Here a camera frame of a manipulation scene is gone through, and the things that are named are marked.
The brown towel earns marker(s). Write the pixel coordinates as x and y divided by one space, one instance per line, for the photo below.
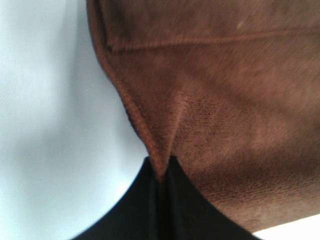
229 87

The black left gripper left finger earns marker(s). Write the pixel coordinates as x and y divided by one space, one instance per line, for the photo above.
134 216

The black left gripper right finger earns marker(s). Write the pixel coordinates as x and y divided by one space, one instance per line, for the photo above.
184 213

